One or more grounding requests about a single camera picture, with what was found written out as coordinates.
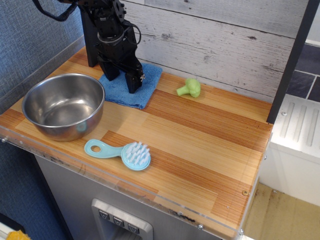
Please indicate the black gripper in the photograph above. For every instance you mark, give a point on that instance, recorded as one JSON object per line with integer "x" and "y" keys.
{"x": 118, "y": 53}

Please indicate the blue towel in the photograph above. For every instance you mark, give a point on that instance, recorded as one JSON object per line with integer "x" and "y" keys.
{"x": 116, "y": 91}

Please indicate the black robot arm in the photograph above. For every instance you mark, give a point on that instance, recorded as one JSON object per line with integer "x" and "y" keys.
{"x": 108, "y": 16}

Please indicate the yellow object at corner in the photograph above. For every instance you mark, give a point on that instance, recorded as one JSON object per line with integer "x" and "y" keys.
{"x": 17, "y": 235}

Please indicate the stainless steel bowl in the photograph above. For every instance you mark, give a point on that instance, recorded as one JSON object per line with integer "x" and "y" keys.
{"x": 65, "y": 107}

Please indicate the green toy broccoli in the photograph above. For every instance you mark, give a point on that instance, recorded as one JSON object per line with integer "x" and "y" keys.
{"x": 192, "y": 87}

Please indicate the light blue scrub brush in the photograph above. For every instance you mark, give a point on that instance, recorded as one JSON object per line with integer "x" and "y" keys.
{"x": 135, "y": 156}

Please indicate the silver dispenser button panel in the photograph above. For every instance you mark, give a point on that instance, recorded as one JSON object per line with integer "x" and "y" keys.
{"x": 115, "y": 224}

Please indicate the white ridged side unit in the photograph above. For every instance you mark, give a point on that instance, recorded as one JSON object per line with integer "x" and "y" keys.
{"x": 292, "y": 159}

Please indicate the dark left frame post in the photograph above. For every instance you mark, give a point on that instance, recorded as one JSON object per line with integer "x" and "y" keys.
{"x": 91, "y": 39}

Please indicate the dark frame post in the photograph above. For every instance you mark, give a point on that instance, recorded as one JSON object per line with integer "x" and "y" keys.
{"x": 302, "y": 34}
{"x": 91, "y": 39}

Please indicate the dark right frame post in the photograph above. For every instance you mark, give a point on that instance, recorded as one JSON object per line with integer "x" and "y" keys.
{"x": 302, "y": 34}

